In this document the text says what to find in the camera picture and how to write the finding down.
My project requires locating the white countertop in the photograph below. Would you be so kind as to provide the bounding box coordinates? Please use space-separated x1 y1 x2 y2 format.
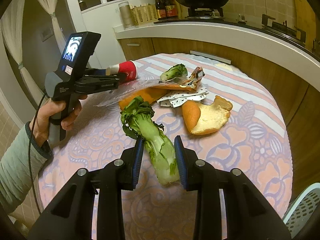
114 22 320 90

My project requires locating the white heart pattern wrapper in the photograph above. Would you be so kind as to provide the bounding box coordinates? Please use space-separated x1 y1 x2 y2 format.
157 85 209 108

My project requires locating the large orange peel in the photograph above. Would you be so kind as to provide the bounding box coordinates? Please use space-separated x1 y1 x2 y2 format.
182 95 233 135

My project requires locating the grey left sleeve forearm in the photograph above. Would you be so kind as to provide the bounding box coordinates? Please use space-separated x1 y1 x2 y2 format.
0 122 53 214

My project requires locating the red white paper cup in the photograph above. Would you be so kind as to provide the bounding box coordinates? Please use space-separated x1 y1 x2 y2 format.
106 61 137 82

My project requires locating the soy sauce bottle red label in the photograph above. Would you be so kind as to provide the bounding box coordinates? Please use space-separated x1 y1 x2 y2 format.
163 0 178 18

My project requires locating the person's left hand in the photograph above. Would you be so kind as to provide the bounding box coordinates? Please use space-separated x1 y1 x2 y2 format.
29 94 89 147

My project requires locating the yellow utensil basket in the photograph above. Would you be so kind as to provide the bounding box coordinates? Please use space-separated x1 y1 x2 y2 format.
131 4 158 25

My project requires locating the steel canister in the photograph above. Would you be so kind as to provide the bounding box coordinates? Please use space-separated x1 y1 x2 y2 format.
118 2 135 29

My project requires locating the small bok choy piece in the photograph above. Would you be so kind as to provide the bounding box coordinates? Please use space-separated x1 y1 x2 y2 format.
160 64 188 82

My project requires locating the black gas stove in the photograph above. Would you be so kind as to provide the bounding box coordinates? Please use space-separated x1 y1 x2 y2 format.
155 8 319 58

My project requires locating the large bok choy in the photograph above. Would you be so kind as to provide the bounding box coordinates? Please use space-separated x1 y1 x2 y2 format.
120 96 180 185

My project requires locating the floral pink tablecloth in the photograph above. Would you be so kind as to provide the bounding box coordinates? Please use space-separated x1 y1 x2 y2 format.
37 52 294 240

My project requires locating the red panda snack wrapper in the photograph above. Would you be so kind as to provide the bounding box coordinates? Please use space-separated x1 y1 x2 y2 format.
152 66 206 93

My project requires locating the clear plastic bread bag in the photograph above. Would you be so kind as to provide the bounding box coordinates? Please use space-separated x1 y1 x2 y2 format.
96 77 182 107

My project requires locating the teal plastic trash basket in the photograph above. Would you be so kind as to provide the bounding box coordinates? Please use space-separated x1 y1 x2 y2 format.
283 183 319 238

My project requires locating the white curtain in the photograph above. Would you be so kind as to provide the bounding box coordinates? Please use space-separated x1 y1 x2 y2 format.
1 0 73 105

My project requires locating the dark sauce bottle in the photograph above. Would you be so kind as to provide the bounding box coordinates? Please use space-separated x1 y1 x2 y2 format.
155 0 167 21

